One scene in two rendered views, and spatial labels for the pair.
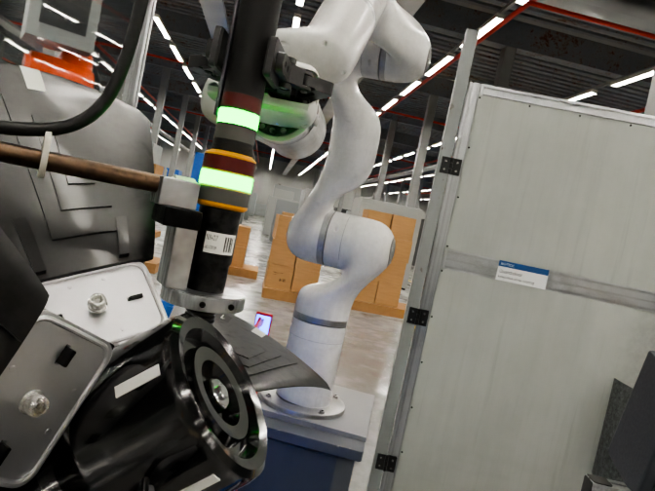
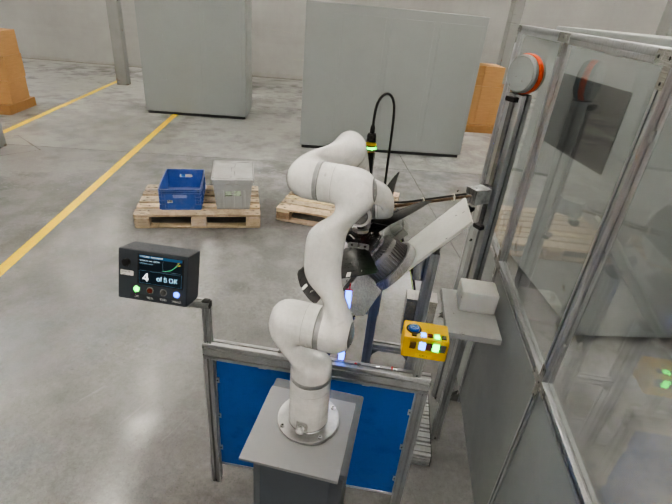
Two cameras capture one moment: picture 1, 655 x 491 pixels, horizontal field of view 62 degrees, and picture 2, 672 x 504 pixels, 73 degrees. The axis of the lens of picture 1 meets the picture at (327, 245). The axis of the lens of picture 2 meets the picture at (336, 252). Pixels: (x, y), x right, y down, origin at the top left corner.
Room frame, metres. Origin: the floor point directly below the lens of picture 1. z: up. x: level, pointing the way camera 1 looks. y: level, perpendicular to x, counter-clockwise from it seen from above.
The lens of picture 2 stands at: (2.16, 0.05, 2.08)
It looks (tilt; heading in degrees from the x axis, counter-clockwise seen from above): 29 degrees down; 182
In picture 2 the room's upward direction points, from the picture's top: 5 degrees clockwise
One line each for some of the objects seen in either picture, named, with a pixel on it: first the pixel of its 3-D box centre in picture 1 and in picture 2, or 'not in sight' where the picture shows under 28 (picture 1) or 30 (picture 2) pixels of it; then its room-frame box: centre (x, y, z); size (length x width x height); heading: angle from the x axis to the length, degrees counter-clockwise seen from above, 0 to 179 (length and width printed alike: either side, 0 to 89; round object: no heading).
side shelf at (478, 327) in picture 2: not in sight; (468, 314); (0.38, 0.65, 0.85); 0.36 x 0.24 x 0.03; 176
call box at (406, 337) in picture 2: not in sight; (424, 341); (0.83, 0.36, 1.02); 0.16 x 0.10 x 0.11; 86
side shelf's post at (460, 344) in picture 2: not in sight; (450, 381); (0.38, 0.65, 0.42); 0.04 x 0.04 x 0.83; 86
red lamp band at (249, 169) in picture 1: (229, 165); not in sight; (0.45, 0.09, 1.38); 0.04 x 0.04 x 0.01
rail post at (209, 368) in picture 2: not in sight; (214, 422); (0.78, -0.46, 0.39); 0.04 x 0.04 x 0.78; 86
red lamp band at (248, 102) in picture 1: (241, 104); not in sight; (0.45, 0.09, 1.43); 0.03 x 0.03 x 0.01
